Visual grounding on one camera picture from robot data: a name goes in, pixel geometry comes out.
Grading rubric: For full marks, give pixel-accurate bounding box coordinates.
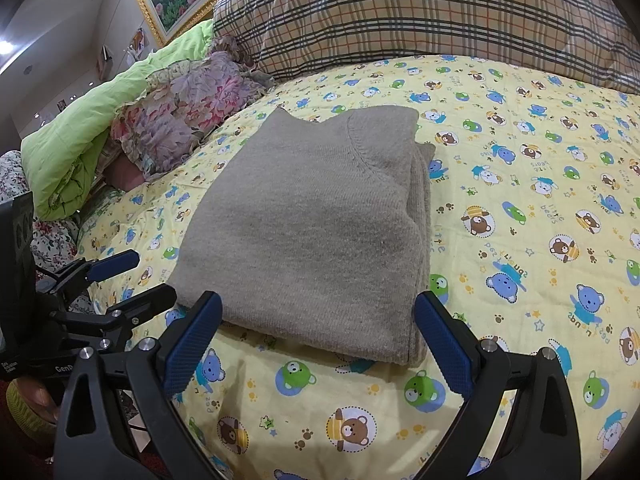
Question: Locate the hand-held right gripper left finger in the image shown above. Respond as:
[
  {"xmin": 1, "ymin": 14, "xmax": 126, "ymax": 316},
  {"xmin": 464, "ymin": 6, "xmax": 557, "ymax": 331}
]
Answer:
[{"xmin": 52, "ymin": 290, "xmax": 223, "ymax": 480}]

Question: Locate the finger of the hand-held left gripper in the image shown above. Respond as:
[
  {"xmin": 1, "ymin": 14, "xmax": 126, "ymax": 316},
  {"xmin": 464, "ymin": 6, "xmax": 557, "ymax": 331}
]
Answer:
[
  {"xmin": 52, "ymin": 284, "xmax": 179, "ymax": 346},
  {"xmin": 50, "ymin": 250, "xmax": 141, "ymax": 295}
]

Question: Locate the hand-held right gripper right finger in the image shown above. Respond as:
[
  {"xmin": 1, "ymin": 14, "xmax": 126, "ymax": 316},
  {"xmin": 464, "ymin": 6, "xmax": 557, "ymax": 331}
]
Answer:
[{"xmin": 414, "ymin": 290, "xmax": 581, "ymax": 480}]

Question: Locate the beige knit sweater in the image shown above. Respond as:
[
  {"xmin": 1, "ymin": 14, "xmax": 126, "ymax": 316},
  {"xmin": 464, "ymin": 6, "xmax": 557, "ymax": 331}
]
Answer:
[{"xmin": 170, "ymin": 106, "xmax": 437, "ymax": 366}]

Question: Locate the white floral cloth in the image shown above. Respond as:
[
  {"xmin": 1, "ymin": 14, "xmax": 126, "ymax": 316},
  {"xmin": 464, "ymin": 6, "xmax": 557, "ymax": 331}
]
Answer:
[{"xmin": 0, "ymin": 152, "xmax": 83, "ymax": 263}]

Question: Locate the yellow bear print bedsheet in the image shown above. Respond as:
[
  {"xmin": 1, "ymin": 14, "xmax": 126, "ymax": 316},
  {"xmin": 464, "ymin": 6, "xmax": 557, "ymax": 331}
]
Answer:
[{"xmin": 75, "ymin": 52, "xmax": 640, "ymax": 480}]

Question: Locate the pink cloth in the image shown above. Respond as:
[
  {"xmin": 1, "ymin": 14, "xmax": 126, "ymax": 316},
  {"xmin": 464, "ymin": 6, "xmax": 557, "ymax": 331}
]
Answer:
[{"xmin": 105, "ymin": 152, "xmax": 148, "ymax": 192}]

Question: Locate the green quilt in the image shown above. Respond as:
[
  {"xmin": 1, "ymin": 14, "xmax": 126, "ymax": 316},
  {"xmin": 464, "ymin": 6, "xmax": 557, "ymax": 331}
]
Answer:
[{"xmin": 20, "ymin": 19, "xmax": 216, "ymax": 221}]

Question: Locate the floral ruffled pillow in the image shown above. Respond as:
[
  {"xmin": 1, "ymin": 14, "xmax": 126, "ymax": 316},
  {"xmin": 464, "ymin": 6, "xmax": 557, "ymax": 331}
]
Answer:
[{"xmin": 102, "ymin": 35, "xmax": 276, "ymax": 181}]

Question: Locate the plaid pillow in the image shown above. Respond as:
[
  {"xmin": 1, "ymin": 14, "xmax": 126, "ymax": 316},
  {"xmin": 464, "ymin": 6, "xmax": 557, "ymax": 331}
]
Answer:
[{"xmin": 212, "ymin": 0, "xmax": 640, "ymax": 95}]

